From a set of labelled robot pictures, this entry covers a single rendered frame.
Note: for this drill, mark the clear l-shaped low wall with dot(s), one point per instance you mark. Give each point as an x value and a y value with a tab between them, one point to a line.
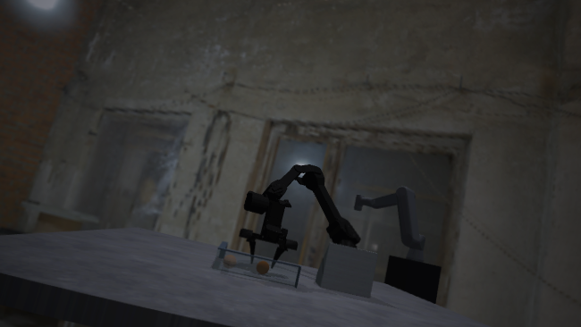
223	247

